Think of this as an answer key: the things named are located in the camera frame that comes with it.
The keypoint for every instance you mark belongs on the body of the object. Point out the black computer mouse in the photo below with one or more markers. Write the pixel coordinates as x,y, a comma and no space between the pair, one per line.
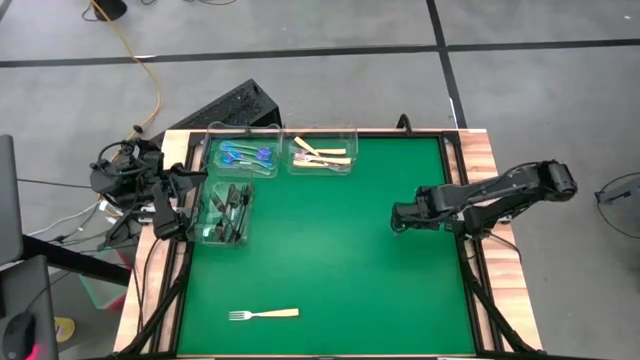
20,335

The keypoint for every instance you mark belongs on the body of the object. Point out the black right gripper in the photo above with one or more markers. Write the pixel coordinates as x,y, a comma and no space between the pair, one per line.
415,210

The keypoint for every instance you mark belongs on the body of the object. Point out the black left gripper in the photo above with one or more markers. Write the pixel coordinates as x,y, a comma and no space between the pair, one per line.
157,170

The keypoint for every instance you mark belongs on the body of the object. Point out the clear plastic bin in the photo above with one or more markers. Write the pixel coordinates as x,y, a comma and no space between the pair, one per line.
240,172
200,235
350,135

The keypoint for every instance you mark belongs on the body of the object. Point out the teal plastic box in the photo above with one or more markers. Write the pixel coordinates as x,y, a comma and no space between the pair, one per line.
100,292

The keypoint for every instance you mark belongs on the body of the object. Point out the grey monitor panel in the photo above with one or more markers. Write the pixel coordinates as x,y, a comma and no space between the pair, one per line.
10,200

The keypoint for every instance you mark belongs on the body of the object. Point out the yellow tape roll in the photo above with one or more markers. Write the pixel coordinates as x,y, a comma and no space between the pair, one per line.
65,330

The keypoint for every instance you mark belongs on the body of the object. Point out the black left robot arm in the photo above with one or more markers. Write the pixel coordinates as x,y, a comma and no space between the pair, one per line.
125,182

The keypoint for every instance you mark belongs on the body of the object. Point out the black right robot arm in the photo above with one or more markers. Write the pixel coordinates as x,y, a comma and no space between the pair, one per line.
500,192

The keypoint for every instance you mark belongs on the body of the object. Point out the black frame strut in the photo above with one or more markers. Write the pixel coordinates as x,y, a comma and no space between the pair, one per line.
169,285
495,300

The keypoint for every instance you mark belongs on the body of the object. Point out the grey desk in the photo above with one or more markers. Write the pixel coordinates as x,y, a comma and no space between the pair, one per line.
25,290

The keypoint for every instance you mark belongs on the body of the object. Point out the black table clamp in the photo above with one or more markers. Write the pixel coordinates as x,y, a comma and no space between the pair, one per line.
403,118

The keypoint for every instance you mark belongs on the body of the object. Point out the black round base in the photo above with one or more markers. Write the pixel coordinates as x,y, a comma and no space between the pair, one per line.
111,7

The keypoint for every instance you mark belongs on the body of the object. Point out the black floor beam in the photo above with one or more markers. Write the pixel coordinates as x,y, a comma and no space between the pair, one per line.
75,260

